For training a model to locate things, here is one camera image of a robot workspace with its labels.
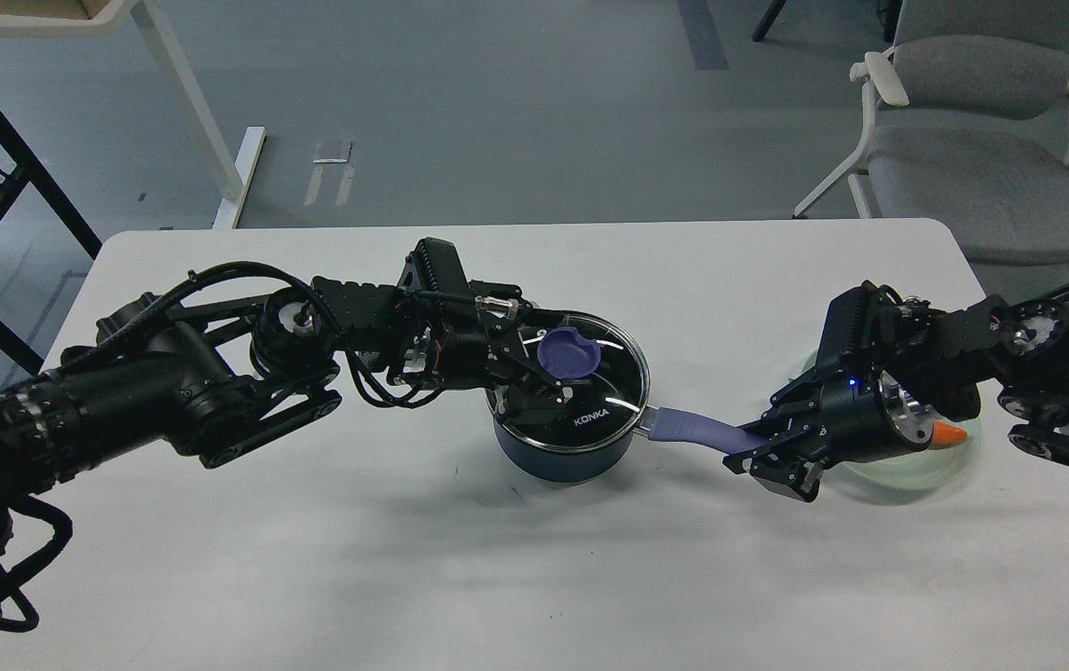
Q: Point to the clear green glass plate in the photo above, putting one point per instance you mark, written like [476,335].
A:
[915,473]

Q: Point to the orange toy carrot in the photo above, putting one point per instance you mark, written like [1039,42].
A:
[946,435]

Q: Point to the grey office chair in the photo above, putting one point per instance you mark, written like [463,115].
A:
[1004,197]

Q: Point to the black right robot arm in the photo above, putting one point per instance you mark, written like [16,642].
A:
[886,364]

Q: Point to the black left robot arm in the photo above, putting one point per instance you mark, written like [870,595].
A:
[234,358]

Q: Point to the glass pot lid purple knob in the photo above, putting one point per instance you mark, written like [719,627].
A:
[610,381]

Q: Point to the dark blue saucepan purple handle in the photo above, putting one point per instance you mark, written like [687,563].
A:
[658,424]

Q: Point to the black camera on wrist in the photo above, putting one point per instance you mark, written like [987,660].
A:
[851,339]
[433,275]

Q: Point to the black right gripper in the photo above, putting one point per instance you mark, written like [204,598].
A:
[813,423]

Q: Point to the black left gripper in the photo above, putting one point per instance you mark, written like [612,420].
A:
[465,343]

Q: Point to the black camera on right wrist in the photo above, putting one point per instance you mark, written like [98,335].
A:
[851,339]

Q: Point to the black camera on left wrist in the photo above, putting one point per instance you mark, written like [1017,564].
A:
[433,275]

